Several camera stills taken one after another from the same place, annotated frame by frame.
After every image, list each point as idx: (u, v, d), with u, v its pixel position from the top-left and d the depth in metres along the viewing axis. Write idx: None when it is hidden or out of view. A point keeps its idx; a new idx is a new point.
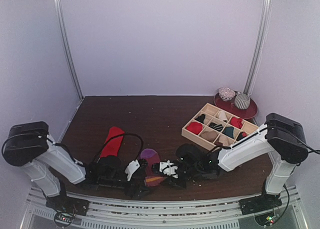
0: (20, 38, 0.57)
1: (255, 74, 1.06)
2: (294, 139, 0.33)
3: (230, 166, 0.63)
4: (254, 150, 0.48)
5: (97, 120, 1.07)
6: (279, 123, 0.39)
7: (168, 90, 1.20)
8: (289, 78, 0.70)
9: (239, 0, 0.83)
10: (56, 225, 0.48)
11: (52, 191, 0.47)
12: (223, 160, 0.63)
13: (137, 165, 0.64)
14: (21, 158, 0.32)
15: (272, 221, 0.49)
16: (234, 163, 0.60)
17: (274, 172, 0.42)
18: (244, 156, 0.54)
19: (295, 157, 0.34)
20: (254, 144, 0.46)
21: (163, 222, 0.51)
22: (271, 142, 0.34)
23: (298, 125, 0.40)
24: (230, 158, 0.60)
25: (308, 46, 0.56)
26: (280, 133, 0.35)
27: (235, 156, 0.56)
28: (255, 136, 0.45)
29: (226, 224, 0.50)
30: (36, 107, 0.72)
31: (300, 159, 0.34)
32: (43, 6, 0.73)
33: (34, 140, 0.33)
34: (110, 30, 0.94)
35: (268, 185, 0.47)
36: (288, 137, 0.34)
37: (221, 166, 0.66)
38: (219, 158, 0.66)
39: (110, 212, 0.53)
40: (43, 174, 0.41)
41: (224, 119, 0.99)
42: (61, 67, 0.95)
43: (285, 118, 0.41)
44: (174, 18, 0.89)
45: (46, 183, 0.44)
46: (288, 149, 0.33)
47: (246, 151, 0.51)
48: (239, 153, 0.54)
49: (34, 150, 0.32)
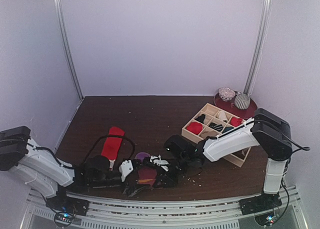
0: (20, 38, 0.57)
1: (255, 74, 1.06)
2: (279, 135, 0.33)
3: (212, 158, 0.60)
4: (240, 142, 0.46)
5: (97, 120, 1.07)
6: (266, 117, 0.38)
7: (168, 90, 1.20)
8: (289, 78, 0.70)
9: (239, 0, 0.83)
10: (56, 225, 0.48)
11: (49, 192, 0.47)
12: (209, 149, 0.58)
13: (130, 169, 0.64)
14: (2, 163, 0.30)
15: (272, 222, 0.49)
16: (218, 153, 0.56)
17: (267, 171, 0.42)
18: (229, 148, 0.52)
19: (277, 152, 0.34)
20: (240, 136, 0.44)
21: (163, 222, 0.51)
22: (256, 135, 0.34)
23: (285, 124, 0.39)
24: (213, 148, 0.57)
25: (308, 47, 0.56)
26: (265, 127, 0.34)
27: (221, 145, 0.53)
28: (242, 129, 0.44)
29: (226, 224, 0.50)
30: (36, 108, 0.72)
31: (282, 155, 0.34)
32: (43, 6, 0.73)
33: (13, 145, 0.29)
34: (110, 30, 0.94)
35: (266, 185, 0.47)
36: (273, 132, 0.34)
37: (205, 155, 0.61)
38: (205, 146, 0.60)
39: (110, 212, 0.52)
40: (33, 176, 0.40)
41: (224, 119, 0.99)
42: (61, 67, 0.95)
43: (274, 116, 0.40)
44: (174, 19, 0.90)
45: (40, 184, 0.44)
46: (272, 143, 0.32)
47: (232, 141, 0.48)
48: (225, 143, 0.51)
49: (13, 157, 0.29)
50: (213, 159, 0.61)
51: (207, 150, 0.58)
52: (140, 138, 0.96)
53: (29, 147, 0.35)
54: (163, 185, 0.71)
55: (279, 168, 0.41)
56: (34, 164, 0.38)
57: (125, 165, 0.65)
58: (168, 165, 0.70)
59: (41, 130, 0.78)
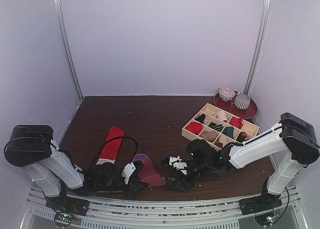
0: (20, 38, 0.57)
1: (255, 74, 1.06)
2: (308, 140, 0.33)
3: (239, 165, 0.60)
4: (269, 148, 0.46)
5: (97, 120, 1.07)
6: (292, 122, 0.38)
7: (168, 90, 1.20)
8: (288, 78, 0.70)
9: (238, 1, 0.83)
10: (56, 225, 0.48)
11: (53, 191, 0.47)
12: (236, 157, 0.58)
13: (133, 168, 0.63)
14: (21, 161, 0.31)
15: (272, 222, 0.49)
16: (248, 159, 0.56)
17: (280, 171, 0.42)
18: (257, 154, 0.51)
19: (305, 157, 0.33)
20: (269, 142, 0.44)
21: (163, 222, 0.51)
22: (285, 141, 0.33)
23: (310, 127, 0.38)
24: (240, 154, 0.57)
25: (308, 47, 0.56)
26: (294, 132, 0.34)
27: (249, 152, 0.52)
28: (271, 134, 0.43)
29: (226, 224, 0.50)
30: (36, 108, 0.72)
31: (308, 159, 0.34)
32: (43, 6, 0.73)
33: (38, 145, 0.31)
34: (110, 31, 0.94)
35: (271, 185, 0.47)
36: (302, 137, 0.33)
37: (232, 162, 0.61)
38: (230, 154, 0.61)
39: (110, 212, 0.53)
40: (43, 175, 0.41)
41: (224, 119, 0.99)
42: (61, 67, 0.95)
43: (298, 119, 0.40)
44: (174, 19, 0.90)
45: (46, 183, 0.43)
46: (302, 148, 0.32)
47: (260, 148, 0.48)
48: (252, 151, 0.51)
49: (36, 156, 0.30)
50: (239, 166, 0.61)
51: (233, 158, 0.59)
52: (141, 138, 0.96)
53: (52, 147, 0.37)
54: (176, 188, 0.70)
55: (294, 172, 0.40)
56: (50, 162, 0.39)
57: (128, 167, 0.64)
58: (187, 169, 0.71)
59: None
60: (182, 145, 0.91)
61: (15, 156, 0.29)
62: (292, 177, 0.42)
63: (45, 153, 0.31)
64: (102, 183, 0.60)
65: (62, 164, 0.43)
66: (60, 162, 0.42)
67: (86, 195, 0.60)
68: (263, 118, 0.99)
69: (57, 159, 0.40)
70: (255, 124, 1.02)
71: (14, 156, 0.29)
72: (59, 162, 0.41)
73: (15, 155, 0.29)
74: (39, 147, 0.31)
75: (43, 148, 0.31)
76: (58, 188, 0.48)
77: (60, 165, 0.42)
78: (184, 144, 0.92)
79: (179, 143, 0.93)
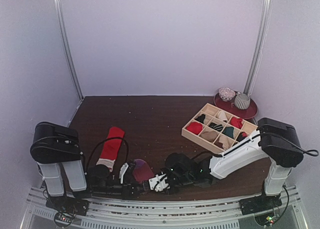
0: (20, 38, 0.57)
1: (255, 74, 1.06)
2: (288, 144, 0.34)
3: (221, 175, 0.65)
4: (246, 158, 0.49)
5: (97, 120, 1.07)
6: (269, 126, 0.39)
7: (168, 90, 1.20)
8: (289, 77, 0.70)
9: (239, 0, 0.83)
10: (56, 225, 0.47)
11: (57, 191, 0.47)
12: (217, 168, 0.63)
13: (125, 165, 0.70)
14: (47, 158, 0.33)
15: (272, 221, 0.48)
16: (229, 169, 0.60)
17: (271, 175, 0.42)
18: (236, 164, 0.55)
19: (290, 162, 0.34)
20: (247, 152, 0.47)
21: (163, 222, 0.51)
22: (267, 150, 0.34)
23: (291, 128, 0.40)
24: (221, 166, 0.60)
25: (308, 46, 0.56)
26: (273, 139, 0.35)
27: (229, 163, 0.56)
28: (248, 144, 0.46)
29: (226, 224, 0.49)
30: (36, 107, 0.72)
31: (291, 163, 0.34)
32: (43, 5, 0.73)
33: (69, 147, 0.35)
34: (110, 31, 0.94)
35: (267, 187, 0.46)
36: (282, 142, 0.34)
37: (213, 174, 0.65)
38: (212, 166, 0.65)
39: (110, 212, 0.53)
40: (58, 174, 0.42)
41: (224, 119, 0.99)
42: (61, 67, 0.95)
43: (278, 122, 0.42)
44: (174, 18, 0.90)
45: (55, 182, 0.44)
46: (284, 154, 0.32)
47: (238, 159, 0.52)
48: (229, 163, 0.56)
49: (65, 156, 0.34)
50: (222, 175, 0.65)
51: (214, 170, 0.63)
52: (141, 138, 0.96)
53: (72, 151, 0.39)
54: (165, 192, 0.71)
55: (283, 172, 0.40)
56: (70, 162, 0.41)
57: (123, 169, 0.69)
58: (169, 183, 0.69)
59: None
60: (182, 145, 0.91)
61: (48, 153, 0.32)
62: (286, 178, 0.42)
63: (75, 155, 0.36)
64: (98, 184, 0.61)
65: (79, 167, 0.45)
66: (78, 167, 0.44)
67: (84, 197, 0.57)
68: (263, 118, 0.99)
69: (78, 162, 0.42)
70: (255, 124, 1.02)
71: (46, 152, 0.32)
72: (78, 165, 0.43)
73: (49, 151, 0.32)
74: (71, 150, 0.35)
75: (75, 151, 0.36)
76: (63, 189, 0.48)
77: (77, 168, 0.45)
78: (184, 144, 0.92)
79: (179, 143, 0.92)
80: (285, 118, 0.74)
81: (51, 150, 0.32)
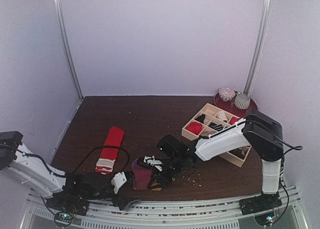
0: (20, 39, 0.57)
1: (255, 74, 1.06)
2: (270, 136, 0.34)
3: (204, 158, 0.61)
4: (231, 142, 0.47)
5: (97, 120, 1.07)
6: (255, 117, 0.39)
7: (168, 90, 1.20)
8: (289, 78, 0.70)
9: (238, 0, 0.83)
10: (56, 225, 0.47)
11: (45, 193, 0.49)
12: (201, 149, 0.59)
13: (123, 179, 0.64)
14: None
15: (272, 222, 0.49)
16: (212, 153, 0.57)
17: (263, 172, 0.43)
18: (220, 147, 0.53)
19: (270, 152, 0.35)
20: (231, 136, 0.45)
21: (163, 222, 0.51)
22: (247, 135, 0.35)
23: (277, 125, 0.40)
24: (204, 147, 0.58)
25: (308, 46, 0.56)
26: (256, 127, 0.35)
27: (213, 145, 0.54)
28: (233, 129, 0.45)
29: (226, 224, 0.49)
30: (36, 107, 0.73)
31: (271, 154, 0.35)
32: (43, 6, 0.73)
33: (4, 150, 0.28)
34: (110, 31, 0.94)
35: (263, 186, 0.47)
36: (264, 132, 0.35)
37: (198, 155, 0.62)
38: (197, 146, 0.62)
39: (110, 212, 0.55)
40: (28, 177, 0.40)
41: (224, 119, 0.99)
42: (61, 67, 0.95)
43: (265, 116, 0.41)
44: (174, 19, 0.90)
45: (35, 185, 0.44)
46: (262, 142, 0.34)
47: (223, 142, 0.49)
48: (214, 145, 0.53)
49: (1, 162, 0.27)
50: (205, 158, 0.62)
51: (199, 149, 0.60)
52: (141, 138, 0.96)
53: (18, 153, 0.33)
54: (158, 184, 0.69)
55: (274, 169, 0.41)
56: (24, 169, 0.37)
57: (119, 176, 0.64)
58: (162, 165, 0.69)
59: (41, 129, 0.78)
60: None
61: None
62: (279, 174, 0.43)
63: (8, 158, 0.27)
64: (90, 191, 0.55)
65: (36, 170, 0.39)
66: (34, 171, 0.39)
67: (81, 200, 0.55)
68: None
69: (26, 164, 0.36)
70: None
71: None
72: (30, 168, 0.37)
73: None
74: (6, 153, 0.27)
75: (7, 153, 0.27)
76: (49, 190, 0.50)
77: (35, 171, 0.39)
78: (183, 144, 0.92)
79: None
80: (284, 118, 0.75)
81: None
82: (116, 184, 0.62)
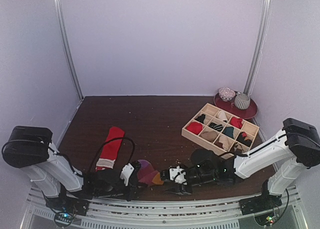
0: (20, 39, 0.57)
1: (255, 74, 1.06)
2: (311, 143, 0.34)
3: (245, 176, 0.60)
4: (274, 158, 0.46)
5: (97, 120, 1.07)
6: (295, 127, 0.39)
7: (168, 90, 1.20)
8: (289, 77, 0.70)
9: (239, 0, 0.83)
10: (56, 225, 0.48)
11: (51, 192, 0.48)
12: (240, 169, 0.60)
13: (131, 168, 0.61)
14: (20, 162, 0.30)
15: (272, 221, 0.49)
16: (253, 171, 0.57)
17: (283, 174, 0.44)
18: (263, 165, 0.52)
19: (311, 159, 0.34)
20: (275, 151, 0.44)
21: (163, 222, 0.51)
22: (292, 148, 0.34)
23: (313, 128, 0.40)
24: (245, 167, 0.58)
25: (308, 47, 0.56)
26: (299, 138, 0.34)
27: (254, 164, 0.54)
28: (274, 143, 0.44)
29: (226, 224, 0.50)
30: (36, 107, 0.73)
31: (312, 161, 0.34)
32: (43, 5, 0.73)
33: (35, 149, 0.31)
34: (110, 32, 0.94)
35: (273, 186, 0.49)
36: (307, 142, 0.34)
37: (237, 175, 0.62)
38: (235, 166, 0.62)
39: (110, 212, 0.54)
40: (42, 176, 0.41)
41: (224, 119, 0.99)
42: (61, 66, 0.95)
43: (301, 122, 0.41)
44: (173, 19, 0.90)
45: (46, 185, 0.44)
46: (307, 152, 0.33)
47: (265, 159, 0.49)
48: (256, 163, 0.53)
49: (33, 159, 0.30)
50: (245, 176, 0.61)
51: (239, 169, 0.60)
52: (141, 138, 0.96)
53: (49, 151, 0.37)
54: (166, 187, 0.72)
55: (297, 173, 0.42)
56: (48, 165, 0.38)
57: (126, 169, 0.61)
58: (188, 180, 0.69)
59: None
60: (182, 145, 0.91)
61: (12, 158, 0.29)
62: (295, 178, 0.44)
63: (39, 157, 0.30)
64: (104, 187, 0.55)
65: (61, 169, 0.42)
66: (56, 167, 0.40)
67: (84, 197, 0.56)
68: (263, 119, 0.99)
69: (55, 163, 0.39)
70: (255, 124, 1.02)
71: (10, 157, 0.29)
72: (56, 167, 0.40)
73: (6, 156, 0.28)
74: (38, 151, 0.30)
75: (39, 152, 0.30)
76: (57, 190, 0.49)
77: (58, 170, 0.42)
78: (184, 144, 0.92)
79: (179, 143, 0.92)
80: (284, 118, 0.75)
81: (13, 155, 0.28)
82: (125, 176, 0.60)
